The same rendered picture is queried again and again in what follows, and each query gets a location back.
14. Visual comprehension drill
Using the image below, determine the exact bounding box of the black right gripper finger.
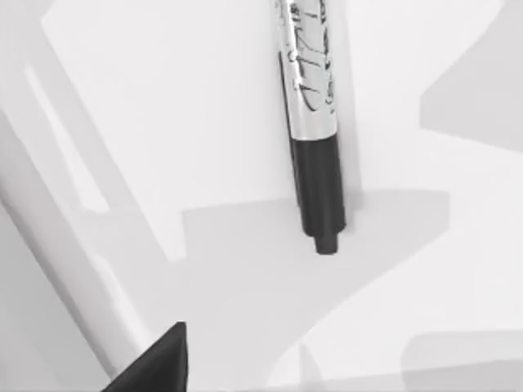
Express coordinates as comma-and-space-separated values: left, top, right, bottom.
100, 321, 189, 392

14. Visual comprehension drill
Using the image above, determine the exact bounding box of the silver and black marker pen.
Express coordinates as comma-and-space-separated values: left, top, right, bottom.
274, 0, 348, 256

